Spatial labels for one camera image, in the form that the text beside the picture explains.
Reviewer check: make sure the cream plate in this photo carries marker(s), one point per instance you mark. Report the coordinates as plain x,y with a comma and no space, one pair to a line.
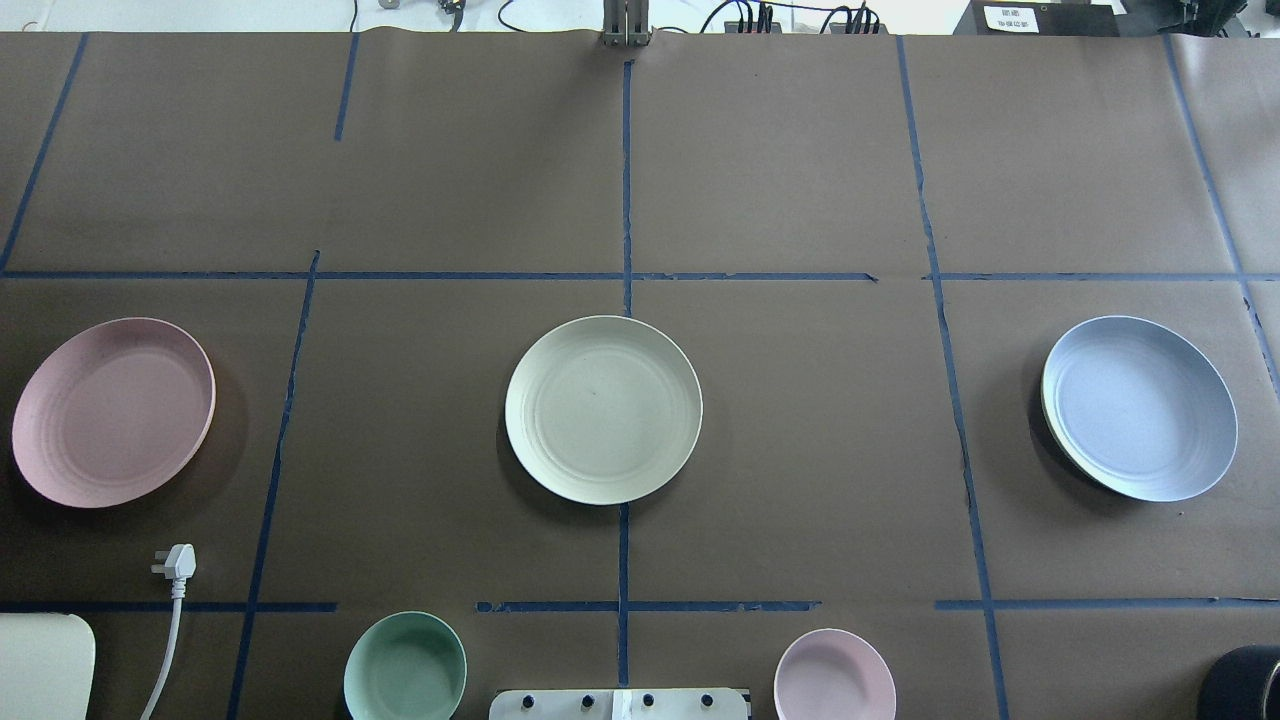
604,410

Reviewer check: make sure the grey aluminium post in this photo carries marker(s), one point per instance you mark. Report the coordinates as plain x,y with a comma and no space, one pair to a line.
626,23

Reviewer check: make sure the pink plate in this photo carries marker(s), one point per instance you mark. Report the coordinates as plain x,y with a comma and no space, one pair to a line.
114,413

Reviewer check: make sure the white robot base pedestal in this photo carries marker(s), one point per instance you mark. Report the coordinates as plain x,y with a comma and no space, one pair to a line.
623,703

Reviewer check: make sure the green plate under blue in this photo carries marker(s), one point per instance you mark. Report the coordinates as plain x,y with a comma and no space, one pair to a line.
1041,422

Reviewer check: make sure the dark blue saucepan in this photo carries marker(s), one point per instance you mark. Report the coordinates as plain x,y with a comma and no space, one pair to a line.
1242,684

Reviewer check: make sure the pink bowl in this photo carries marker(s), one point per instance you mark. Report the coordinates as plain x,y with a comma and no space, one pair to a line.
830,673

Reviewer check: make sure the white toaster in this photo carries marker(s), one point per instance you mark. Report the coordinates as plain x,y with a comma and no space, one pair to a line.
47,665

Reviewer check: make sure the green bowl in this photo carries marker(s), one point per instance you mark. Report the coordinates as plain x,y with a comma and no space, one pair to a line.
408,665

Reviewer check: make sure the black box with label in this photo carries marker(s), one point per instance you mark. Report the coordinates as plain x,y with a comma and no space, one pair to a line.
1038,18

